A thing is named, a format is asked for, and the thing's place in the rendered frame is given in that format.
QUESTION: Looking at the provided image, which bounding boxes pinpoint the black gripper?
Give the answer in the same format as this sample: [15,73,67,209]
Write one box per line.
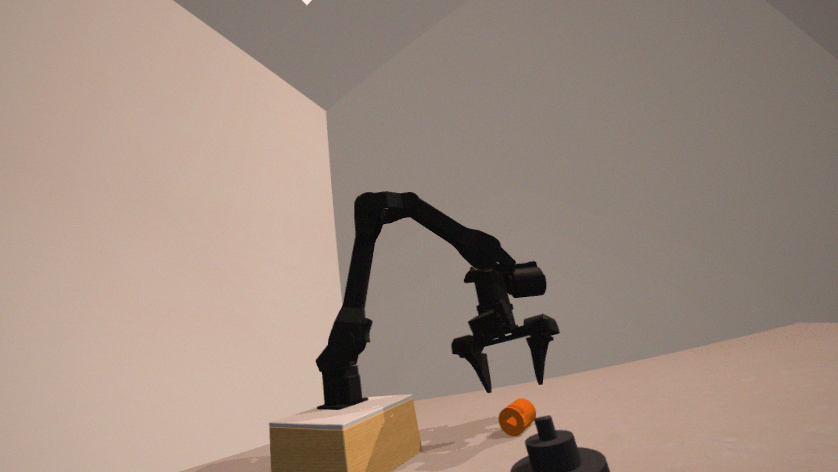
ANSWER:
[451,294,560,393]

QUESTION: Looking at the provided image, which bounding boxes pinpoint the orange knob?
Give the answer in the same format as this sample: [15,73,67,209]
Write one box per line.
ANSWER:
[498,398,536,436]

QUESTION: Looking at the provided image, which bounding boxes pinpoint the dark grey round pedestal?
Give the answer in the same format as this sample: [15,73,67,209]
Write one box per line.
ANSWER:
[511,415,611,472]

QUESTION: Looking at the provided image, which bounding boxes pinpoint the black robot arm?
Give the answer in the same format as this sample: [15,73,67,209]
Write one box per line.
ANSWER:
[316,191,546,410]

